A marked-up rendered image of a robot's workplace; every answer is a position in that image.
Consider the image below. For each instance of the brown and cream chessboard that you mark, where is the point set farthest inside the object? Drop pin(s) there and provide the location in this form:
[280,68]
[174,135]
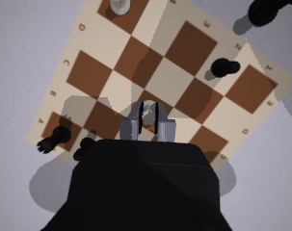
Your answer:
[161,50]

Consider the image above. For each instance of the white pawn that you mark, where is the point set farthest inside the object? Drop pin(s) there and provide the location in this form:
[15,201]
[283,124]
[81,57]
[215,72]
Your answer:
[120,7]

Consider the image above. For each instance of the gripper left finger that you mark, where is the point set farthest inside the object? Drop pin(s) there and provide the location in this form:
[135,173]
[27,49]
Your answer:
[130,127]

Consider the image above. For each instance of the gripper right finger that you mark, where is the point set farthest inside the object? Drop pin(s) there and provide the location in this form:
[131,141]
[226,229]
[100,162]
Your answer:
[164,127]

